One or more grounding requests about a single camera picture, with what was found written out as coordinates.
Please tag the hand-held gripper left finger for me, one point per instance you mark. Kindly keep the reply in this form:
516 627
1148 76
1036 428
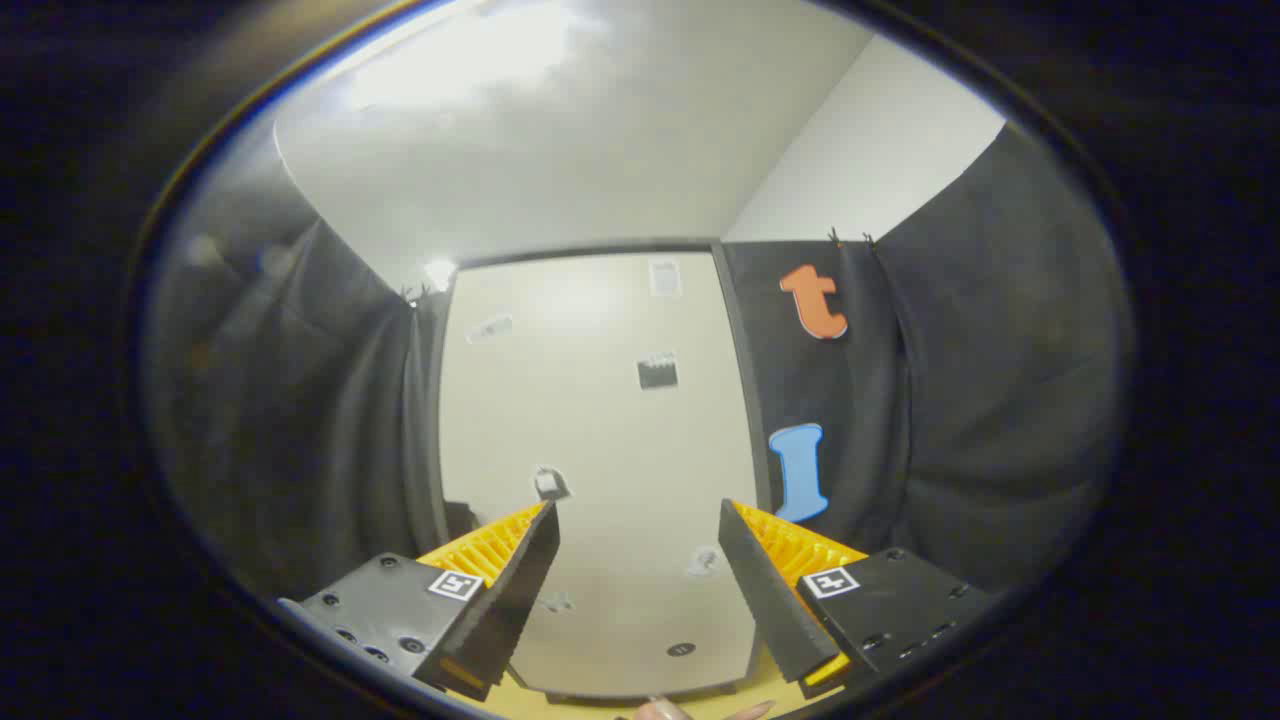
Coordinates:
520 590

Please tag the grey shoe cabinet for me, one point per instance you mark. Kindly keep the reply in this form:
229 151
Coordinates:
742 380

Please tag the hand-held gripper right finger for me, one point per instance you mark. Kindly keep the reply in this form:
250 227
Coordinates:
765 600

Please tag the black backdrop cloth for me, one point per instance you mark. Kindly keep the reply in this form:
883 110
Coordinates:
1000 380

